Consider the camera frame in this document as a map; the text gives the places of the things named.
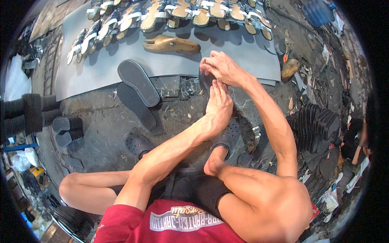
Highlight person's left hand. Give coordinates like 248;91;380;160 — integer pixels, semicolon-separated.
205;80;234;138

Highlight person's right hand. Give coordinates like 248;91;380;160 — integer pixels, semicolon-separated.
199;50;253;89

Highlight black textured shoe sole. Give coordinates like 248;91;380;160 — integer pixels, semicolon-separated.
199;69;218;116

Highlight grey rimmed shoe sole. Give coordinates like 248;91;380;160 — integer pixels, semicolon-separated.
117;59;160;107

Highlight black ribbed shoe sole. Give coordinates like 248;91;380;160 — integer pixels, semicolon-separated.
117;83;157;130

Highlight black perforated clog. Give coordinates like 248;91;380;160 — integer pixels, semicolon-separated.
124;132;155;160

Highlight fanned stack of black soles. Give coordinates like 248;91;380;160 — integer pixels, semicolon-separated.
287;103;340;152

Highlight grey rubber sheet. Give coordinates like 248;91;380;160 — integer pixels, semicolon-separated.
56;0;281;102

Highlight blue water jug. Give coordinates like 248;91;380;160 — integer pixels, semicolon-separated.
303;0;336;28

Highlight person's legs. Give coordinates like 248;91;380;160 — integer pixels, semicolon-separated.
59;118;313;243

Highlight person's body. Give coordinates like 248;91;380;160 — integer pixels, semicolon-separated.
91;179;247;243

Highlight heap of scraps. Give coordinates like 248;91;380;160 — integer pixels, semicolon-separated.
299;146;370;224

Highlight pile of black wedge heels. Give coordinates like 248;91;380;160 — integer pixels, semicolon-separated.
52;116;84;148

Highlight dark rubber offcut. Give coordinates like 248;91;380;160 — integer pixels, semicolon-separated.
62;156;84;170

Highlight brown board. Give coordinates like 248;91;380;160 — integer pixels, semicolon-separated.
29;0;85;43

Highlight bundled rolls of black soles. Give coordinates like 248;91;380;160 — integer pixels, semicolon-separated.
0;94;63;137

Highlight white sheet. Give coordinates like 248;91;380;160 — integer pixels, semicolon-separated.
4;55;32;101

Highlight round stack of black soles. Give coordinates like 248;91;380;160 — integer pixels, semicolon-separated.
52;206;99;242

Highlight yellow container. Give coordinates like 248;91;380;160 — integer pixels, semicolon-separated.
30;166;50;189

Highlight white plastic bag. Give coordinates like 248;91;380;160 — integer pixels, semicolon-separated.
11;148;39;172

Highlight blue metal bar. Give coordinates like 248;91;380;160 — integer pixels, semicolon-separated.
3;135;38;152

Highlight row of strapped sandals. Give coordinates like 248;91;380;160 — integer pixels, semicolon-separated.
67;0;273;65

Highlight orange handled tool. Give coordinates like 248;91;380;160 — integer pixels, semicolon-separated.
283;37;294;63

